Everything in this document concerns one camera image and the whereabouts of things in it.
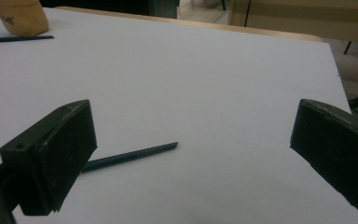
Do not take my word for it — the tan fabric pouch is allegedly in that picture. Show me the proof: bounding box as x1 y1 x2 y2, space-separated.
0 0 50 36

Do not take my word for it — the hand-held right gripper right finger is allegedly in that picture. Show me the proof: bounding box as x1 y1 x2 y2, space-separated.
289 98 358 213

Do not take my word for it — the thin black pole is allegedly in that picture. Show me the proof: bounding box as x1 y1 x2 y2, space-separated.
243 0 252 28

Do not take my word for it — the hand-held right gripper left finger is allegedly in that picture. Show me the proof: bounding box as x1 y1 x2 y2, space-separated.
0 99 98 217

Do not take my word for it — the dark blue pencil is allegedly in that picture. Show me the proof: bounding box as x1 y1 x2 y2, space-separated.
82 141 179 173

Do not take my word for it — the dark-handled makeup brush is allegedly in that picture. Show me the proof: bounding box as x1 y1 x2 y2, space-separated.
0 35 55 44

